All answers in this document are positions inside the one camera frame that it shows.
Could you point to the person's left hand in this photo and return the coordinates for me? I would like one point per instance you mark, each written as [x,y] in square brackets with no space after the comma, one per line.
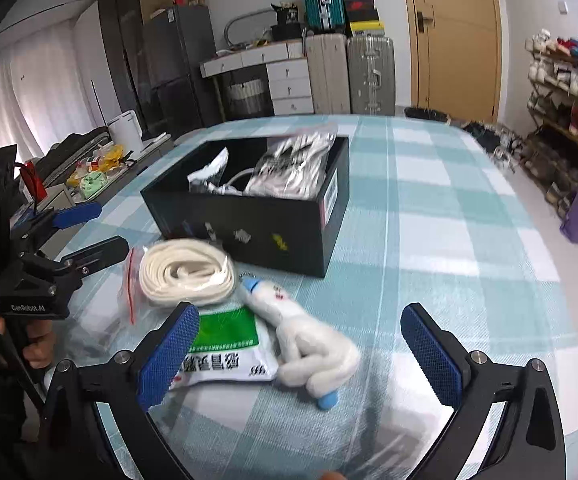
[39,352]

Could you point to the dark tall wardrobe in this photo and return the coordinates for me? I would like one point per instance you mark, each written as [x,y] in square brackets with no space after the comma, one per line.
[122,29]

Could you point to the grey low cabinet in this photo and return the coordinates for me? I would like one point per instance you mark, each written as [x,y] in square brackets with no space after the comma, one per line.
[101,173]

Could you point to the white appliance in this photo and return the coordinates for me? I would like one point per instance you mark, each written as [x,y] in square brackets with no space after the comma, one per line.
[126,131]

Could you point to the shoe rack with shoes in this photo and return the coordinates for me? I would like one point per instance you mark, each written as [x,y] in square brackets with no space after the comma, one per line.
[550,153]

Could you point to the stack of shoe boxes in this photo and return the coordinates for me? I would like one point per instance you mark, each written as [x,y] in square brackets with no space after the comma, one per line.
[363,18]

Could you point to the white plush toy blue tips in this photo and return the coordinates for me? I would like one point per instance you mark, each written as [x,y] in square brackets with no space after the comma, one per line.
[314,355]

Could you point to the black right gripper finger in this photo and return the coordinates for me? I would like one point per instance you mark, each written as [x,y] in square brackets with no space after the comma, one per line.
[93,258]

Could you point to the bagged white rope adidas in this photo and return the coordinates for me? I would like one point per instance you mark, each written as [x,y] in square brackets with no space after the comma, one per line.
[295,167]

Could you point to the silver suitcase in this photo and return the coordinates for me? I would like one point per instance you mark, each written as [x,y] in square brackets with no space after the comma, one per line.
[371,75]

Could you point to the beige suitcase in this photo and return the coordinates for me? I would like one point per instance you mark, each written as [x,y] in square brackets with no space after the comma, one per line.
[327,65]

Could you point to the black cardboard box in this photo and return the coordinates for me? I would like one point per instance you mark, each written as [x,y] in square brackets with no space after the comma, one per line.
[296,236]

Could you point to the plaid teal tablecloth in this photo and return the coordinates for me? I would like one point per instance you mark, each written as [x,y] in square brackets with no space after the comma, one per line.
[430,220]

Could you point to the black refrigerator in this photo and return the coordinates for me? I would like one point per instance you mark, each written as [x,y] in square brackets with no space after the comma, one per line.
[178,41]

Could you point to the green white medicine packet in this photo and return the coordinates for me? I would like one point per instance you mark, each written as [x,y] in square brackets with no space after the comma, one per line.
[233,345]

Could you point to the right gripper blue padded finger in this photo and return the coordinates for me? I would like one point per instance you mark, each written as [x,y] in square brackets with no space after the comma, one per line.
[528,442]
[74,442]

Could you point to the wooden door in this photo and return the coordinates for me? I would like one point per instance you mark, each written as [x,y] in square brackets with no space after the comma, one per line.
[456,57]

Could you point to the white curtain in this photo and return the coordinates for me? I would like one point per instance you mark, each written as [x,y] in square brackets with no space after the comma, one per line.
[42,98]

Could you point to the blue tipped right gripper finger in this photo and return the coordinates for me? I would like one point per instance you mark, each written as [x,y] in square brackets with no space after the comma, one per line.
[71,215]

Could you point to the woven laundry basket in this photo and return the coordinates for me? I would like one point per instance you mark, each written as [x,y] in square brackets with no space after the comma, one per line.
[247,99]

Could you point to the white drawer desk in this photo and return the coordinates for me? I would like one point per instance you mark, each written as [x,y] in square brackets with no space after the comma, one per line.
[282,66]

